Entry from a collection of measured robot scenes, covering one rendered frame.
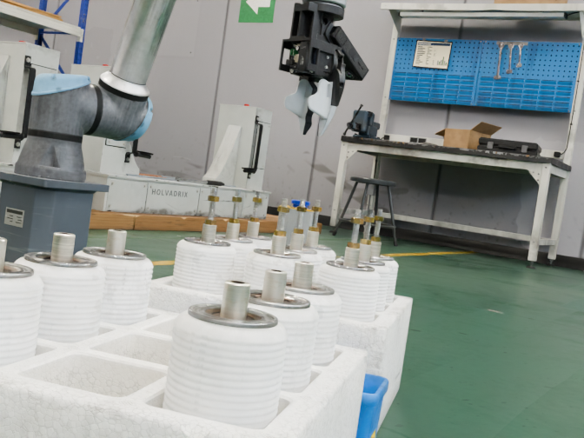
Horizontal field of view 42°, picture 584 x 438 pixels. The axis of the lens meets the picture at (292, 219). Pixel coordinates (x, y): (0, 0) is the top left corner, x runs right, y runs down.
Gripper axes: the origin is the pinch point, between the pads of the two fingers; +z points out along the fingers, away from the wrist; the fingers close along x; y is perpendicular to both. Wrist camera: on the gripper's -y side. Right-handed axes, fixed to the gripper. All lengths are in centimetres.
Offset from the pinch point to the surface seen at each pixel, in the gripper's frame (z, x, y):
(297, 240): 19.4, 0.8, 1.3
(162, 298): 30.1, -2.3, 25.1
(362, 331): 29.3, 24.1, 8.4
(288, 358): 26, 44, 42
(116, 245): 20, 14, 44
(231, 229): 19.4, -9.3, 7.7
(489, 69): -98, -250, -422
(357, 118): -43, -300, -335
